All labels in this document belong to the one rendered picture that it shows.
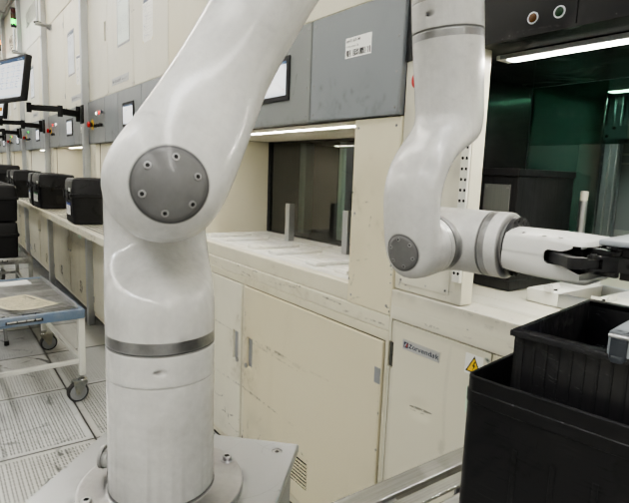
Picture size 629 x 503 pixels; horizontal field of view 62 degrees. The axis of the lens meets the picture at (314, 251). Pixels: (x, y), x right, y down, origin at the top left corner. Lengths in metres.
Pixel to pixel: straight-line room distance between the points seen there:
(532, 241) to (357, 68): 0.87
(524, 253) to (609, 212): 1.28
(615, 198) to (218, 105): 1.56
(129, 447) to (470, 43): 0.61
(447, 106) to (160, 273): 0.40
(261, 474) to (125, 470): 0.17
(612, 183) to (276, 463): 1.46
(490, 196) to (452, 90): 0.73
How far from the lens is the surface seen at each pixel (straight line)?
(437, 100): 0.70
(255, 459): 0.76
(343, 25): 1.48
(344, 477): 1.60
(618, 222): 1.96
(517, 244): 0.65
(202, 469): 0.66
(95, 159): 3.85
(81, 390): 2.86
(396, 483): 0.72
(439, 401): 1.25
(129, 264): 0.62
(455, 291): 1.17
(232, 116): 0.55
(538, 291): 1.28
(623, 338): 0.55
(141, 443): 0.62
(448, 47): 0.70
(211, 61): 0.56
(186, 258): 0.63
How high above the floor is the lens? 1.14
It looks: 8 degrees down
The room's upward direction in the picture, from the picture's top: 2 degrees clockwise
